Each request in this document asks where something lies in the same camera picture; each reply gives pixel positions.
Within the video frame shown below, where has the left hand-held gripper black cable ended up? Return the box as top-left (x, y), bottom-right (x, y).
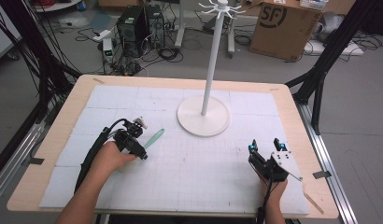
top-left (73, 118), bottom-right (132, 194)

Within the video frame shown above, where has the person's right hand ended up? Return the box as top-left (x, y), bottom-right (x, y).
top-left (259, 177), bottom-right (289, 207)

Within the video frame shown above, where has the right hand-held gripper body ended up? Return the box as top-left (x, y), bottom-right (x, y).
top-left (247, 150), bottom-right (304, 184)

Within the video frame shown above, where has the large black computer tower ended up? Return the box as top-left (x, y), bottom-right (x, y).
top-left (116, 5), bottom-right (150, 59)

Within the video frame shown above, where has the white device with green display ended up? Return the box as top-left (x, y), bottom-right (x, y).
top-left (102, 37), bottom-right (115, 64)

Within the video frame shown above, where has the person's left hand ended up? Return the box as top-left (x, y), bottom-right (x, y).
top-left (92, 140), bottom-right (139, 175)

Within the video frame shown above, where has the hand-held gripper black cable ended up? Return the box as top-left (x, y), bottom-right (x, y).
top-left (256, 169), bottom-right (277, 224)
top-left (73, 118), bottom-right (132, 194)

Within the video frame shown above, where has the flat white board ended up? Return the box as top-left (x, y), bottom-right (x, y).
top-left (304, 39), bottom-right (365, 57)

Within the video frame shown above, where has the coiled black floor cable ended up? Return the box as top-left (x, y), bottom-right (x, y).
top-left (157, 46), bottom-right (185, 63)

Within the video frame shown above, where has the aluminium rail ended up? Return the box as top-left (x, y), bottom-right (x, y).
top-left (296, 102), bottom-right (359, 224)
top-left (0, 119), bottom-right (48, 205)

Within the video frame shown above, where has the slim black computer tower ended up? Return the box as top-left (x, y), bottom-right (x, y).
top-left (145, 4), bottom-right (166, 49)

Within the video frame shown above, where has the right hand-held gripper black cable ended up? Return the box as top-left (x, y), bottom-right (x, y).
top-left (256, 169), bottom-right (277, 224)

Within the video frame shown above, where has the beige spatula with green handle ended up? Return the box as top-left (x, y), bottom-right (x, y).
top-left (143, 128), bottom-right (166, 150)

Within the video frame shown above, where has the brown cardboard box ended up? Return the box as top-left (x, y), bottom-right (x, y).
top-left (248, 0), bottom-right (325, 62)

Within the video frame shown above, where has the white stand leg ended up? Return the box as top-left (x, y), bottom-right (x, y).
top-left (174, 0), bottom-right (186, 49)
top-left (226, 12), bottom-right (238, 59)

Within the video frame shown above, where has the black frame with cable bundle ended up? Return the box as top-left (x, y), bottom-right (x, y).
top-left (0, 0), bottom-right (84, 123)

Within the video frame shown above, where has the white power strip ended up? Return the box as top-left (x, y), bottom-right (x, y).
top-left (92, 29), bottom-right (113, 43)

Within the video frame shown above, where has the black metal frame post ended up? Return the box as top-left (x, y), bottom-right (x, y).
top-left (285, 0), bottom-right (381, 135)

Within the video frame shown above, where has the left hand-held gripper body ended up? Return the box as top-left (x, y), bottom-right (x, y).
top-left (113, 116), bottom-right (149, 154)

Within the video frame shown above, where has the white hook rack stand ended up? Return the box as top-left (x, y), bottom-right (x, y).
top-left (176, 0), bottom-right (247, 138)

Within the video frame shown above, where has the thin wooden stick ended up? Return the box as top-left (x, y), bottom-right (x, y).
top-left (303, 190), bottom-right (326, 216)

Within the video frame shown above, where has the white grid mat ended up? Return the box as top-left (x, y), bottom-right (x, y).
top-left (38, 84), bottom-right (311, 216)

